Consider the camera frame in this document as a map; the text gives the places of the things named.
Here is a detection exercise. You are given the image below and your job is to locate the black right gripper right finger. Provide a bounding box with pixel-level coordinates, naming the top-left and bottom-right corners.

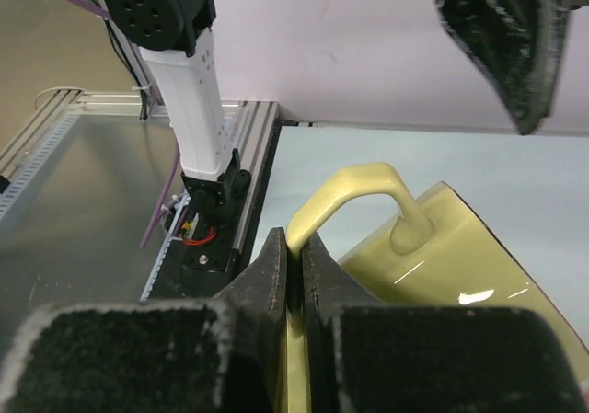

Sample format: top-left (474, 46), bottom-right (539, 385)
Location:
top-left (301, 235), bottom-right (586, 412)

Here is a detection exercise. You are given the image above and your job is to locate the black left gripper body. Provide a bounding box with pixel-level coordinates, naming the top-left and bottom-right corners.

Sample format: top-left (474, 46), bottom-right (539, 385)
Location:
top-left (435, 0), bottom-right (573, 135)

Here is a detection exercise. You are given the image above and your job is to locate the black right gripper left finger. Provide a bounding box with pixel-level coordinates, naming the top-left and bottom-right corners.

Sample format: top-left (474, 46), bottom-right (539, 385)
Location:
top-left (1, 228), bottom-right (287, 412)

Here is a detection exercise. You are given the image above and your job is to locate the yellow faceted mug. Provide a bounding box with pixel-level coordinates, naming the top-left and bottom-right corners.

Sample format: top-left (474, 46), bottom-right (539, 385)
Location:
top-left (285, 163), bottom-right (588, 412)

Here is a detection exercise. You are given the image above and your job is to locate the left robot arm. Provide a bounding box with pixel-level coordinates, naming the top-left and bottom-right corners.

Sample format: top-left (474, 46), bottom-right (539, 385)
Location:
top-left (105, 0), bottom-right (588, 228)

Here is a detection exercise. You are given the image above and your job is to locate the aluminium frame rail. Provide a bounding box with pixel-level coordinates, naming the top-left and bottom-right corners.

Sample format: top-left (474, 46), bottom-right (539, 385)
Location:
top-left (1, 87), bottom-right (278, 247)

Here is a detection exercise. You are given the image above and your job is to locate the grey slotted cable duct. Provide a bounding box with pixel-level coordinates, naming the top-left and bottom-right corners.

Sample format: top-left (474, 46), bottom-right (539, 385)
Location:
top-left (1, 114), bottom-right (79, 222)

